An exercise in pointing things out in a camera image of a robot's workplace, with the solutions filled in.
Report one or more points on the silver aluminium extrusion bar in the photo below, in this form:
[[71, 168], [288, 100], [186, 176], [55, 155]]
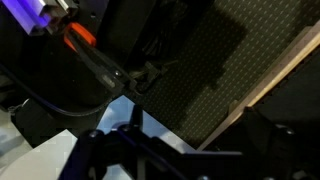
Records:
[[30, 15]]

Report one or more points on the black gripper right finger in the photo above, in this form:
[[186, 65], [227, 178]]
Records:
[[283, 156]]

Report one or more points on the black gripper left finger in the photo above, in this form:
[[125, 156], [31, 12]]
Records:
[[110, 150]]

